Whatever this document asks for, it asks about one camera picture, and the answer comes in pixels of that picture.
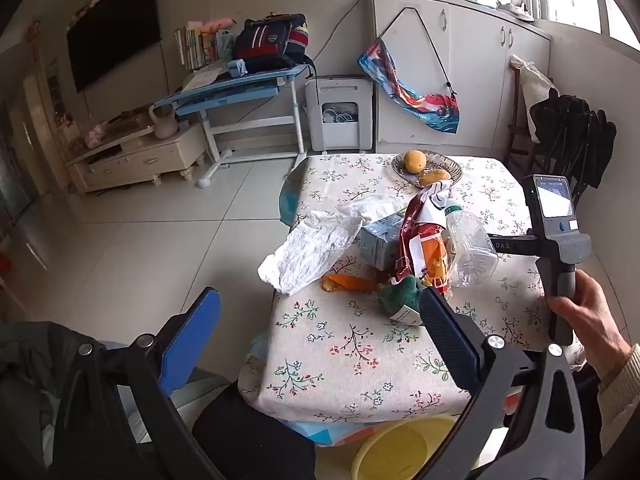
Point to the blue study desk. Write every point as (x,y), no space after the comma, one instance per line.
(235,87)

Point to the person's right forearm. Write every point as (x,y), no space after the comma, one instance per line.
(625,380)

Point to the person's black trouser leg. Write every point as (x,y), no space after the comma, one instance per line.
(250,440)

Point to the floral tablecloth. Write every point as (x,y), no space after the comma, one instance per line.
(350,355)

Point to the black folding chair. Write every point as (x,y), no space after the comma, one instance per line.
(575,130)

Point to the red striped snack wrapper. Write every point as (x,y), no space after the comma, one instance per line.
(417,220)

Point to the white air purifier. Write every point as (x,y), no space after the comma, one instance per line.
(340,115)

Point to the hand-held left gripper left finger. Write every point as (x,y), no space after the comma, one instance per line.
(192,340)

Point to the white sneakers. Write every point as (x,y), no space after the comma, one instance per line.
(515,11)

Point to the pink plush toy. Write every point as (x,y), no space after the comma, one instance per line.
(220,23)

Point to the cream television stand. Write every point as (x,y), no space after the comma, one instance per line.
(140,160)

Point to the white cloth bag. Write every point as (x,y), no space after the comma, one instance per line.
(535,85)

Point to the pink plush pig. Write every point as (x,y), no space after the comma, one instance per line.
(96,134)

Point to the orange snack packet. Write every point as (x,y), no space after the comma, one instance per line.
(435,260)

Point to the white paper sheet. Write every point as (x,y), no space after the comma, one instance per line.
(202,79)

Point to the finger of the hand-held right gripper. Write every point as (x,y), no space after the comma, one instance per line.
(510,244)

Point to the dark jacket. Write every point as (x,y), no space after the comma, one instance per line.
(30,390)

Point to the grey fruit plate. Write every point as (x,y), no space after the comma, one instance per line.
(442,164)

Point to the wooden chair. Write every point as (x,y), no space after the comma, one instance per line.
(517,135)

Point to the small drink carton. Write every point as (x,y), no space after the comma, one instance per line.
(380,242)

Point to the clear plastic bottle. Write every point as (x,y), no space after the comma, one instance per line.
(470,245)

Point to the yellow plastic bin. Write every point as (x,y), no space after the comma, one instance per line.
(400,455)

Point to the beige jug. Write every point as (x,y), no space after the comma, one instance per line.
(163,122)

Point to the yellow mango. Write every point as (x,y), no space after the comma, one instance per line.
(434,177)
(415,161)

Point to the green fuzzy cloth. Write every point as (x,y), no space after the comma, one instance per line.
(400,295)

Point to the dark blue backpack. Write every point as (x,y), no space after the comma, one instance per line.
(270,42)

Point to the white plastic bag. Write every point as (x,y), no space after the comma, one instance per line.
(370,205)
(310,250)

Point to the black wall television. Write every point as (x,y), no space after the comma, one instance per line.
(115,25)

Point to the person's right hand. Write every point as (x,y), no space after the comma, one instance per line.
(600,320)

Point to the row of books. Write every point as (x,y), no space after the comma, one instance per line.
(197,47)

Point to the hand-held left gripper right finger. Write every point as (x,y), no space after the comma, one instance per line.
(447,340)

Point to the white cabinet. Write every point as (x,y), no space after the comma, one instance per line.
(475,70)

